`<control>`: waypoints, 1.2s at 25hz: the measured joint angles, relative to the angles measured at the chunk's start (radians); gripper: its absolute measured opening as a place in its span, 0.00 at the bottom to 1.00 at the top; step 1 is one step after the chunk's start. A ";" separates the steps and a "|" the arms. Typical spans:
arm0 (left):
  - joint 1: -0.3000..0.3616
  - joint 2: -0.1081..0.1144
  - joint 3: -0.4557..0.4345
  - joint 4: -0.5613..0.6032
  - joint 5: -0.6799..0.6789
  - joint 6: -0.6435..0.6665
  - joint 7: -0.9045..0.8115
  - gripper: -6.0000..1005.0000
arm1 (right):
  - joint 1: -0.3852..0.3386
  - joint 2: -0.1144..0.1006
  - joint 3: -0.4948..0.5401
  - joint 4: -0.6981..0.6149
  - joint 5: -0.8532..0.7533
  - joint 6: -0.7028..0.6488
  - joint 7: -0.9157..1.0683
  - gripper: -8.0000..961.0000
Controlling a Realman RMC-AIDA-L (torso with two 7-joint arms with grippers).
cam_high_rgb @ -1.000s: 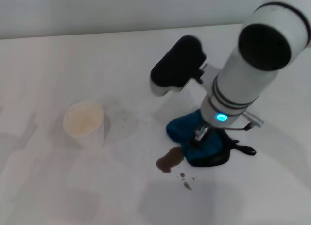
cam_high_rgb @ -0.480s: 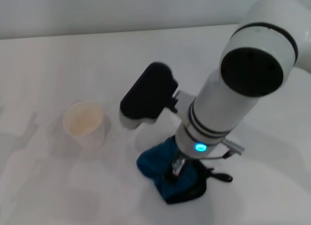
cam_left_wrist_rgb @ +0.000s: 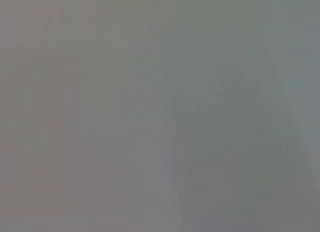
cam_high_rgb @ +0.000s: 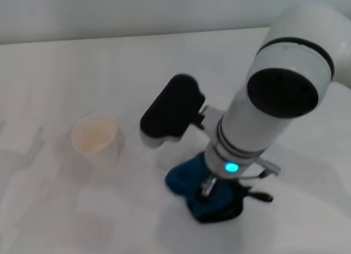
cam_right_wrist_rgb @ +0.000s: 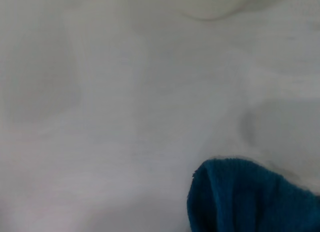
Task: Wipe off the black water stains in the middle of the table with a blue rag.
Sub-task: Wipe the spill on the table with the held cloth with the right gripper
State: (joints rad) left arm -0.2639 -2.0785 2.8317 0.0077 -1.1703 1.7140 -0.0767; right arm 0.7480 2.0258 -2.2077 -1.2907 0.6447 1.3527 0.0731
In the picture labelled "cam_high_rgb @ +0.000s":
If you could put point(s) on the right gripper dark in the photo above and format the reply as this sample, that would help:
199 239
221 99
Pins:
207 188

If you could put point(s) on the blue rag with black trim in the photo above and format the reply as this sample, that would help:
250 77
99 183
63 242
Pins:
186 180

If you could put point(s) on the white paper cup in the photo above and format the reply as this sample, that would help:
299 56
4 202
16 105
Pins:
94 136

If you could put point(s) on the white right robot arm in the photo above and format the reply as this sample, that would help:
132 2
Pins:
274 100

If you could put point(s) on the black and white wrist camera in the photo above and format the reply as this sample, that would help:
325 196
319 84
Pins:
172 108

